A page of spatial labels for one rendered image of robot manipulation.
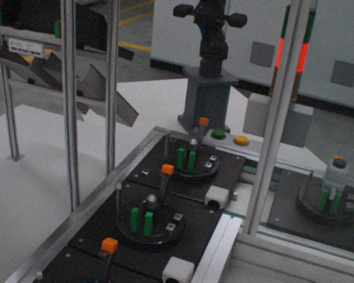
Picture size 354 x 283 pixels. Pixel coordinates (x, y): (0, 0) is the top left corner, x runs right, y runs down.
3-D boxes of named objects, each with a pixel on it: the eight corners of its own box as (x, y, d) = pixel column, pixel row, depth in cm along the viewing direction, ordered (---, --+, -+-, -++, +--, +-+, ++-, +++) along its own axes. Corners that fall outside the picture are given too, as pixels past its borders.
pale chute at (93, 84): (96, 114, 118) (102, 101, 119) (132, 128, 113) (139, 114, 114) (41, 67, 93) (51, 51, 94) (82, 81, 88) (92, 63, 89)
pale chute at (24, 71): (54, 103, 122) (61, 90, 123) (86, 115, 117) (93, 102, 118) (-7, 56, 97) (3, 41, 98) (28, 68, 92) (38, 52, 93)
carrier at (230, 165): (163, 140, 116) (166, 100, 110) (245, 163, 109) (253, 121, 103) (124, 185, 96) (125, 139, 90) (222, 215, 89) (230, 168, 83)
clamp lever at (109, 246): (100, 277, 65) (108, 236, 64) (111, 282, 64) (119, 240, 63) (89, 286, 62) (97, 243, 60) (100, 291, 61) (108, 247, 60)
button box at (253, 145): (207, 145, 126) (210, 127, 123) (274, 163, 120) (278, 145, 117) (200, 155, 120) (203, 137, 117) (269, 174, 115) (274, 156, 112)
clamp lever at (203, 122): (195, 145, 106) (202, 117, 105) (202, 147, 105) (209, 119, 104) (191, 147, 102) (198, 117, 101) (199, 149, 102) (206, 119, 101)
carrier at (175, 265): (123, 186, 95) (124, 140, 89) (221, 216, 89) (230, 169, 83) (66, 251, 75) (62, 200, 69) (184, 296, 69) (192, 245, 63)
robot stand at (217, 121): (212, 115, 154) (219, 65, 144) (230, 134, 143) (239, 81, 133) (176, 118, 149) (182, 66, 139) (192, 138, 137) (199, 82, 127)
